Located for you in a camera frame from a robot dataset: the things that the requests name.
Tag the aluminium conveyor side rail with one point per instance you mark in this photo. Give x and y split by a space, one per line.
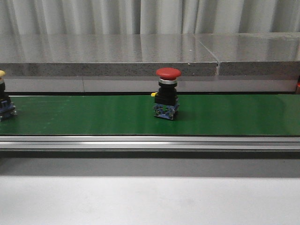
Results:
135 143

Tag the red plastic tray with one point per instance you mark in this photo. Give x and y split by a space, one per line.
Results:
298 87

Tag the grey speckled stone counter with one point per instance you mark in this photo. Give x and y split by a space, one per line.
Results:
243 62

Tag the green conveyor belt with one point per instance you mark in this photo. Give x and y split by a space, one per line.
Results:
251 114

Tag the white pleated curtain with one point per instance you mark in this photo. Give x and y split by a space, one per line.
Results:
148 16

